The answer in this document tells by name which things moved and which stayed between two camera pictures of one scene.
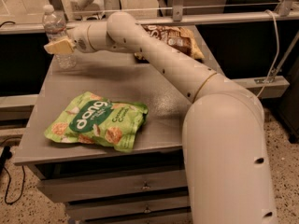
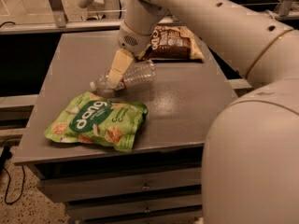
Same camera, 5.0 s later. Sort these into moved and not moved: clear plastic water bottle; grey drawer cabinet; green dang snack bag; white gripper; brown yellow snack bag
Moved: clear plastic water bottle; white gripper
Not moved: brown yellow snack bag; green dang snack bag; grey drawer cabinet
